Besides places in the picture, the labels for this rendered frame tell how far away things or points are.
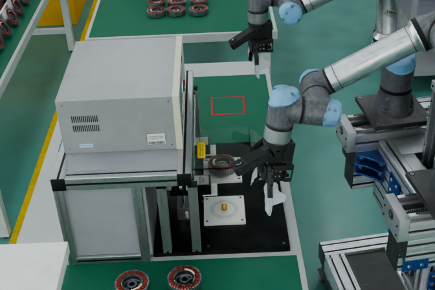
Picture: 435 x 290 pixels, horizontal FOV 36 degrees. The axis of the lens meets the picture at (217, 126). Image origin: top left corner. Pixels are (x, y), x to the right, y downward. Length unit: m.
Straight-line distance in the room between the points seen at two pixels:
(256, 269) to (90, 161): 0.66
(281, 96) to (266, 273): 0.74
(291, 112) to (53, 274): 0.72
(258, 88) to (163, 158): 1.18
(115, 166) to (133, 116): 0.17
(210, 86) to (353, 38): 2.42
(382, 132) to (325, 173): 1.42
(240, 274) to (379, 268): 0.99
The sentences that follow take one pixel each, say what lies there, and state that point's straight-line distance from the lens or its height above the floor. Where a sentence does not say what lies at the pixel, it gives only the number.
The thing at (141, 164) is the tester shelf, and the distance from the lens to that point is 2.13.
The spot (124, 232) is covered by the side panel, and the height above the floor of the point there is 0.88.
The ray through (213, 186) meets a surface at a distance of 2.39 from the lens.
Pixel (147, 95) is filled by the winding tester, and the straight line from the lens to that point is 2.09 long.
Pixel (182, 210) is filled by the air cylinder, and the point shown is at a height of 0.82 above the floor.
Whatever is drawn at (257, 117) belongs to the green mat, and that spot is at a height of 0.75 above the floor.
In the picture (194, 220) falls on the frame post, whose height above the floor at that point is 0.91.
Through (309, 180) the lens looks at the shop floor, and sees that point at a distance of 3.86.
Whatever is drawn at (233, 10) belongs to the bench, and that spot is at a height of 0.75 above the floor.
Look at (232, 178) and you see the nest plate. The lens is 2.59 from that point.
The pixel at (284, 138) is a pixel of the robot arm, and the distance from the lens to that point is 1.78.
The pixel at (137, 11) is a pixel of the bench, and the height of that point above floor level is 0.75.
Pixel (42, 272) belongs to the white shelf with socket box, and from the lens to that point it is 1.70.
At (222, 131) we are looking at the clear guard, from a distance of 2.34.
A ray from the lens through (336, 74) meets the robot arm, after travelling 1.85.
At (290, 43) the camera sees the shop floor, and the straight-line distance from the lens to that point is 5.37.
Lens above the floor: 2.36
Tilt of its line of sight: 33 degrees down
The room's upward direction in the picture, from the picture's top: 3 degrees counter-clockwise
